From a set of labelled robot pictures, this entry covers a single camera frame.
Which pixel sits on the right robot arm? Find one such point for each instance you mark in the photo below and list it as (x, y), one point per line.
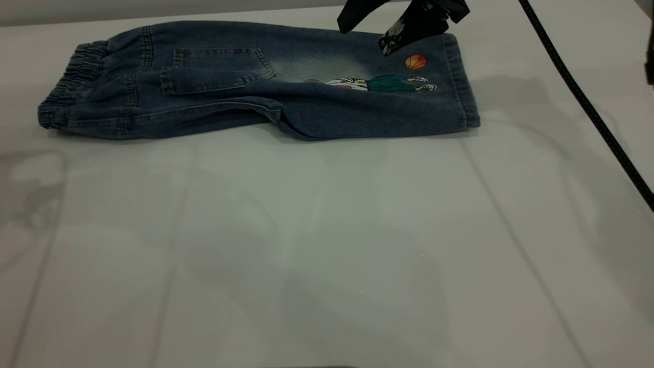
(650, 56)

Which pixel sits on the blue denim children's pants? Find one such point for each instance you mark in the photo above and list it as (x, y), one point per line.
(204, 102)

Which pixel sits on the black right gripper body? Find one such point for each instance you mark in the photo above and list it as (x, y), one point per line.
(444, 6)

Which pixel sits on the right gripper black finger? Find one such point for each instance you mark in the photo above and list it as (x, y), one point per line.
(363, 10)
(414, 28)

